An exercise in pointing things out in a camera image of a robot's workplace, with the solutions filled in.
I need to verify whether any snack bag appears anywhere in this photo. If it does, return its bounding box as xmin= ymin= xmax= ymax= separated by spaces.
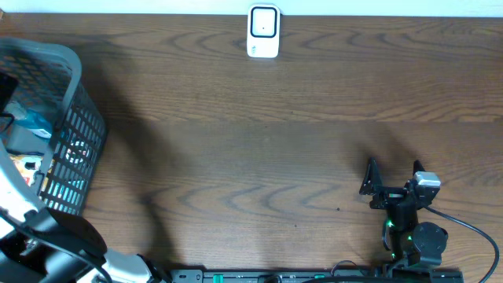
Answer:
xmin=9 ymin=153 xmax=44 ymax=186

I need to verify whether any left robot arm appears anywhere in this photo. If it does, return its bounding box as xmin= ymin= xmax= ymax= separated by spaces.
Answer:
xmin=1 ymin=153 xmax=172 ymax=282

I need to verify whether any teal mouthwash bottle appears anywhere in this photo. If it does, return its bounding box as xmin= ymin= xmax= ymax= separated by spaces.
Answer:
xmin=6 ymin=101 xmax=53 ymax=139

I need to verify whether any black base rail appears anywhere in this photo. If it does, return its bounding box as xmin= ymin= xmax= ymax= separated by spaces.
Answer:
xmin=169 ymin=267 xmax=464 ymax=283

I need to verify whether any white barcode scanner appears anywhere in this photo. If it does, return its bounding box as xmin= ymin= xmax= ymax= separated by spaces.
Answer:
xmin=246 ymin=4 xmax=281 ymax=59

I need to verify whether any grey plastic basket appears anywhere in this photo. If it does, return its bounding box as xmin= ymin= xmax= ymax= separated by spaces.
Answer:
xmin=1 ymin=37 xmax=107 ymax=215

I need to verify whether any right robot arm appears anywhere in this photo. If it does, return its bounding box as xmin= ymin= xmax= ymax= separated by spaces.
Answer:
xmin=359 ymin=158 xmax=448 ymax=269

